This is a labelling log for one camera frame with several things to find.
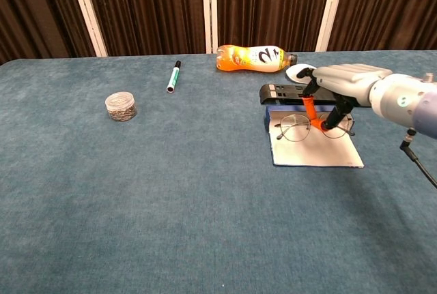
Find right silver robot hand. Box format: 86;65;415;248
296;63;393;133

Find clear jar of metal clips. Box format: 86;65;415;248
104;91;138;123

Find thin metal-frame eyeglasses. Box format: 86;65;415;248
274;113;356;143

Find brown curtain partition panel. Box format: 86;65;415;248
210;0;343;54
0;0;109;65
315;0;437;53
81;0;212;57

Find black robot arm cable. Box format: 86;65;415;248
399;128;437;190

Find green marker pen black cap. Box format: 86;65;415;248
166;60;182;94

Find orange drink plastic bottle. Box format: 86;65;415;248
216;44;298;74

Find white computer mouse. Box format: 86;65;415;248
285;63;318;85

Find black slotted folding stand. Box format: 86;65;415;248
259;83;339;106

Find blue felt table cover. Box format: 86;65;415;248
0;49;437;294

